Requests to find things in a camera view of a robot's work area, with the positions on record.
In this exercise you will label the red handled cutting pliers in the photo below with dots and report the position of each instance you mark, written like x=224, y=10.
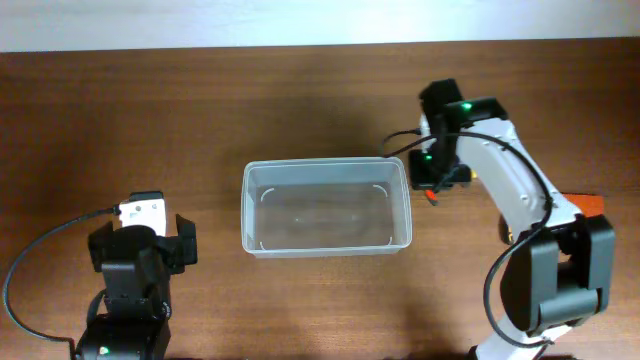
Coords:
x=432, y=198

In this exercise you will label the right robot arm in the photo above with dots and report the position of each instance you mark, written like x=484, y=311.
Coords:
x=557, y=270

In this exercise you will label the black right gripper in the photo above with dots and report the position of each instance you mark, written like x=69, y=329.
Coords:
x=422, y=175

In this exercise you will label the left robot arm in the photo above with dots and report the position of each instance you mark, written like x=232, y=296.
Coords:
x=129, y=318

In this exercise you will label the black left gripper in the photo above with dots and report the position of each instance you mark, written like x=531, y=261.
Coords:
x=186, y=237

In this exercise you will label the clear plastic container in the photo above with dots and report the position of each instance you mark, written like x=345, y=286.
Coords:
x=323, y=207

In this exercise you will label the scraper with wooden handle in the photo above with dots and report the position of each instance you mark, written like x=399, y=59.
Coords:
x=590, y=204

